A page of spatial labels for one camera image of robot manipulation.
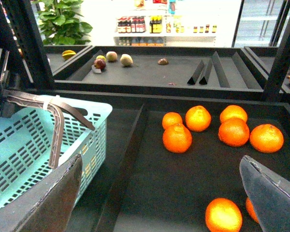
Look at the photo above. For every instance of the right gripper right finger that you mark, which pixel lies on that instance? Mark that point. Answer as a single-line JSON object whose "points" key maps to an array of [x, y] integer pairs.
{"points": [[269, 194]]}

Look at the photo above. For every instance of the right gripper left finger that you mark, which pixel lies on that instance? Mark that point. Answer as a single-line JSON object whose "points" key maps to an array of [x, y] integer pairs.
{"points": [[48, 205]]}

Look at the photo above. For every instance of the light blue plastic basket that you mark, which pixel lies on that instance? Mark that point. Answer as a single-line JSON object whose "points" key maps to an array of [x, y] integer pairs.
{"points": [[25, 146]]}

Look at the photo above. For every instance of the brown basket handle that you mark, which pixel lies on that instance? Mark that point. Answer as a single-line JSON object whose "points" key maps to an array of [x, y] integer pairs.
{"points": [[56, 107]]}

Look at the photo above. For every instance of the orange mandarin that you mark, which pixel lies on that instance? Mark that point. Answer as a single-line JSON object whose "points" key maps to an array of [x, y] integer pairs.
{"points": [[177, 138], [250, 210], [266, 138], [170, 119], [233, 111], [197, 118], [223, 215], [234, 132]]}

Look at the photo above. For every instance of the dark wooden display stand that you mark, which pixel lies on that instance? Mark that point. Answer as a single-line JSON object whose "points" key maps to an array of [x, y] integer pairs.
{"points": [[163, 153]]}

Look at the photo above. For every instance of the yellow starfruit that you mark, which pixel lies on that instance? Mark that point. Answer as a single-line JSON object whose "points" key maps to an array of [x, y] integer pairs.
{"points": [[67, 54]]}

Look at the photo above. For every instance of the glass door refrigerator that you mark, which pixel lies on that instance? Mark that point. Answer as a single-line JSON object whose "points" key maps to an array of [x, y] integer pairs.
{"points": [[261, 23]]}

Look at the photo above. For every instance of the green potted plant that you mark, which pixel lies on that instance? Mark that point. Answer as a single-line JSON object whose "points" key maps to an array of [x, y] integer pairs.
{"points": [[61, 23]]}

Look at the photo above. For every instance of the shelf of bottles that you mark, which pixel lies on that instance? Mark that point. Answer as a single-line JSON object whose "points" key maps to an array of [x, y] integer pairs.
{"points": [[160, 23]]}

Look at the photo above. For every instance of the black shelf post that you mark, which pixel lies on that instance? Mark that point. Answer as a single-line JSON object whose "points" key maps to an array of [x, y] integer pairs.
{"points": [[24, 24], [279, 69]]}

